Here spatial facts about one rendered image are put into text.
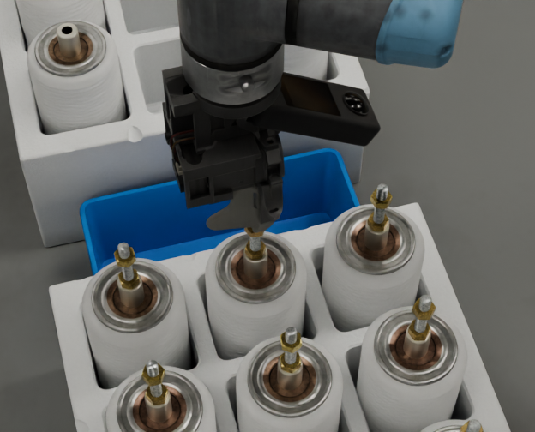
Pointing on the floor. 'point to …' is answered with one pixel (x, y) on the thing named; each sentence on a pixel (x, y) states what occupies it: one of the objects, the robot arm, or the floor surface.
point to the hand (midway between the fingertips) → (261, 213)
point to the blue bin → (320, 191)
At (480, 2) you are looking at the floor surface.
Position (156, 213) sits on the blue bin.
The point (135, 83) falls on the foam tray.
